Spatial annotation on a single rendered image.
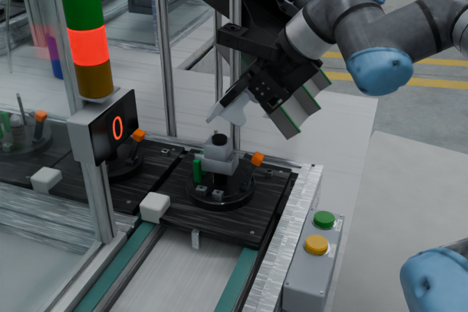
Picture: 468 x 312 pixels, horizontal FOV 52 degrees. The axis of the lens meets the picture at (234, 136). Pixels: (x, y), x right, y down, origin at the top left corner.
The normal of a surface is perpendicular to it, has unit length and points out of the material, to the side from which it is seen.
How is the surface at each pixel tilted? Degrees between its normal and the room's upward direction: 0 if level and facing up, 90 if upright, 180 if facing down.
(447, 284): 30
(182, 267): 0
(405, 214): 0
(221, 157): 91
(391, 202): 0
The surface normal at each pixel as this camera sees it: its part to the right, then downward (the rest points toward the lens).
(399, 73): 0.22, 0.84
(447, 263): -0.47, -0.85
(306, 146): 0.00, -0.85
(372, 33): -0.39, -0.40
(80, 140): -0.34, 0.49
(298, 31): -0.65, 0.11
